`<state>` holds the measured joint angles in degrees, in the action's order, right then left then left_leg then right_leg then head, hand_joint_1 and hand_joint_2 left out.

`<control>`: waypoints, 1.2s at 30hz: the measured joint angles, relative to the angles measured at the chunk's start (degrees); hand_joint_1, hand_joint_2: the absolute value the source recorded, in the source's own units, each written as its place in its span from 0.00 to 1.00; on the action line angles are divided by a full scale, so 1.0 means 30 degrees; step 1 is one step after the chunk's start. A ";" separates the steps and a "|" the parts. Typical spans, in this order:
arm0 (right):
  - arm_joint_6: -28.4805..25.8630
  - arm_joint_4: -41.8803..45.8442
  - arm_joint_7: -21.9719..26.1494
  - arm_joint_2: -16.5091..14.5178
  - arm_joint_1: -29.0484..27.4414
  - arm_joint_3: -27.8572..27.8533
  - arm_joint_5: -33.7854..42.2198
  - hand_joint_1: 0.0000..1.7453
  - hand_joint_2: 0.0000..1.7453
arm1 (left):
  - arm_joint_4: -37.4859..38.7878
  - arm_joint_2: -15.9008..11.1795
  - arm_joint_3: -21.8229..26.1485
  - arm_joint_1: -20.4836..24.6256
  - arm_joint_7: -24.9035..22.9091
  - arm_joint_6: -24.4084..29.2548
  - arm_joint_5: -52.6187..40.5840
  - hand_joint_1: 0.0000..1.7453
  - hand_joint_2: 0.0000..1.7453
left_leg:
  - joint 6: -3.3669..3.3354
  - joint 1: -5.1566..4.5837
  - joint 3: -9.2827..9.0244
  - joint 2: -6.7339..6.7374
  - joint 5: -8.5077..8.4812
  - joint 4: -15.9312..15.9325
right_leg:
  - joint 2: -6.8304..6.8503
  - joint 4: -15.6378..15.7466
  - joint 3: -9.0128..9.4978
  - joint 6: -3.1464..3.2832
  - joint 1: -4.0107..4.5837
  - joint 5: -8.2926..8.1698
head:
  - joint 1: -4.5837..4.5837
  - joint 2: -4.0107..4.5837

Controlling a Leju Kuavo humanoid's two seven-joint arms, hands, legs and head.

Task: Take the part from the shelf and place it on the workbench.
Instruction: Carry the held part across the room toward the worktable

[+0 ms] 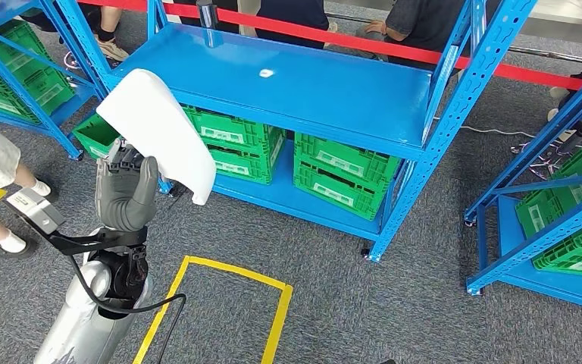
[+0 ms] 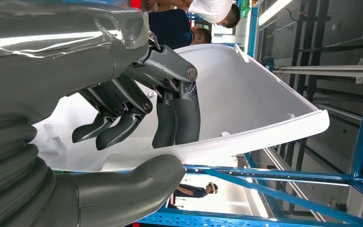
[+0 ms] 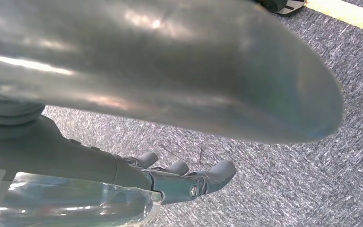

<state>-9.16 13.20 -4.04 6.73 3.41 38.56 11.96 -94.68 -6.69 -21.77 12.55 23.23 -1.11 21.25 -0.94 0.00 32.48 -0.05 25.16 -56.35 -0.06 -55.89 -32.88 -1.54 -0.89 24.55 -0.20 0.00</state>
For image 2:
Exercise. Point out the person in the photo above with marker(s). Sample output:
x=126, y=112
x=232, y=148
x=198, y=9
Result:
x=191, y=191
x=209, y=9
x=172, y=28

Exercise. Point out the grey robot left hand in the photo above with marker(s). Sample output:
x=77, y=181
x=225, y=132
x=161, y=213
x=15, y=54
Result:
x=59, y=78

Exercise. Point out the blue metal shelf rack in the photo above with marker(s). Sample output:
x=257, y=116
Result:
x=231, y=170

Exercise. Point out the black metal frame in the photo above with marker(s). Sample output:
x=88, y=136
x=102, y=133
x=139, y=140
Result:
x=319, y=31

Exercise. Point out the ceiling light strip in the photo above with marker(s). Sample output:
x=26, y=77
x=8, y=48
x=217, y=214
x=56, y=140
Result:
x=272, y=11

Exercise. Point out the green hanging sign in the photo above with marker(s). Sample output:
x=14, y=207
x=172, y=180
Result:
x=245, y=7

